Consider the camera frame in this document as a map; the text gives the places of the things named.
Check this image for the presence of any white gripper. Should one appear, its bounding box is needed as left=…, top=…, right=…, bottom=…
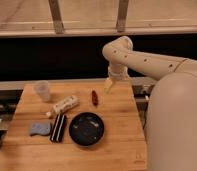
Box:
left=104, top=66, right=129, bottom=93

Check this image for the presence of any white plastic bottle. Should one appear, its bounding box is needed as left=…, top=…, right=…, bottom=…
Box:
left=46, top=95, right=79, bottom=118

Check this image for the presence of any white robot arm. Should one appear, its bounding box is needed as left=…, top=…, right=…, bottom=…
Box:
left=102, top=36, right=197, bottom=171

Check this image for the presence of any black ceramic bowl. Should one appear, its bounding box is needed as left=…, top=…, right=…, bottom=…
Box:
left=69, top=112, right=104, bottom=146

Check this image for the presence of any black striped box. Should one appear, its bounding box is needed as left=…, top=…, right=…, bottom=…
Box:
left=50, top=114, right=67, bottom=143

